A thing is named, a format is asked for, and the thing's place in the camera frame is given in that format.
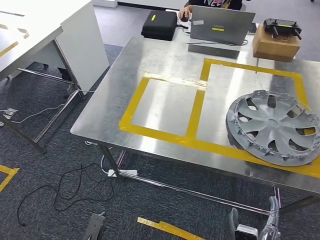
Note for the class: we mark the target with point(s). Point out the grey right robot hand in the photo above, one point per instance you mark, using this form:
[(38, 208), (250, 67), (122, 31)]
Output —
[(232, 222)]

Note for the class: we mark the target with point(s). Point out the grey plastic wheel cover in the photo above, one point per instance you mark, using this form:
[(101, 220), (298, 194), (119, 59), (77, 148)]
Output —
[(272, 129)]

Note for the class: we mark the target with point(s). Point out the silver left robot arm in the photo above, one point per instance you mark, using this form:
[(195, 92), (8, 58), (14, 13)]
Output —
[(93, 227)]

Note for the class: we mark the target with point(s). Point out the steel workbench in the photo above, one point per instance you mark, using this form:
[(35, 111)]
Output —
[(162, 56)]

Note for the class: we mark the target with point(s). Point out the yellow floor tape strip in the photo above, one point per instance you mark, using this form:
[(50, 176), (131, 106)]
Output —
[(170, 229)]

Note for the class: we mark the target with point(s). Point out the white power strip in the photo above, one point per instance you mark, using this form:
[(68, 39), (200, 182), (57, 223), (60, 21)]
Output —
[(124, 173)]

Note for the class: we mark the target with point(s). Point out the cardboard box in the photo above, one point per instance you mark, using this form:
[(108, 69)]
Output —
[(275, 48)]

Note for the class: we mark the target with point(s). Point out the grey laptop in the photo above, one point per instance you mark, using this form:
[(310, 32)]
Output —
[(222, 24)]

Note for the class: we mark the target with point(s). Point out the black router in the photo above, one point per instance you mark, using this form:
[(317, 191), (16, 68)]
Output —
[(282, 26)]

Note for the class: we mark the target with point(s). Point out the black computer mouse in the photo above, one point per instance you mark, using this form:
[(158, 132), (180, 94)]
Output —
[(184, 19)]

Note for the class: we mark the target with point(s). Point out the black carrying case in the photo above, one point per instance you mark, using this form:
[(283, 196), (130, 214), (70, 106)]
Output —
[(160, 26)]

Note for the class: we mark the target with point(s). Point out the person's hand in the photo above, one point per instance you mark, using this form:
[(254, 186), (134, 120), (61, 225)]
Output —
[(184, 12)]

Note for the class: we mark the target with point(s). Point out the person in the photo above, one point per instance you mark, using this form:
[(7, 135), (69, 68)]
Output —
[(215, 3)]

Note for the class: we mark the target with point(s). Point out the white desk with side panel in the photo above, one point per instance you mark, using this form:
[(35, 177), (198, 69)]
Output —
[(82, 49)]

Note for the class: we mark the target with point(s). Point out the person's leg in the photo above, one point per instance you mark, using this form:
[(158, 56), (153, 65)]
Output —
[(65, 78)]

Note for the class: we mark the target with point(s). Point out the yellow floor tape square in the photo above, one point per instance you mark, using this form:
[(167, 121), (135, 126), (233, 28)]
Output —
[(7, 175)]

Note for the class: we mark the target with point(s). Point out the grey floor socket box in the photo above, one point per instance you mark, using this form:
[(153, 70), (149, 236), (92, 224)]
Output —
[(10, 113)]

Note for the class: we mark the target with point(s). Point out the steel table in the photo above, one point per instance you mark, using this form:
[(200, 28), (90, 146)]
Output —
[(29, 56)]

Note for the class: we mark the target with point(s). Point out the yellow tape on steel table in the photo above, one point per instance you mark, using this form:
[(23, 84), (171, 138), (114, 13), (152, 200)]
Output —
[(8, 49)]

